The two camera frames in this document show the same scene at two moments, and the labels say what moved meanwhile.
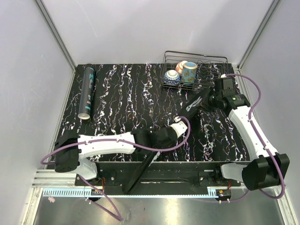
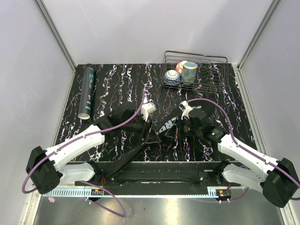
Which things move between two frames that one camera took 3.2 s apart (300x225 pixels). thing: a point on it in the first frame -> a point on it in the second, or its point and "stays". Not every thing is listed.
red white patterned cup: x=179 y=67 stays
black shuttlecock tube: x=86 y=93 stays
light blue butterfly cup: x=189 y=72 stays
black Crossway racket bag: x=195 y=103 -> x=161 y=127
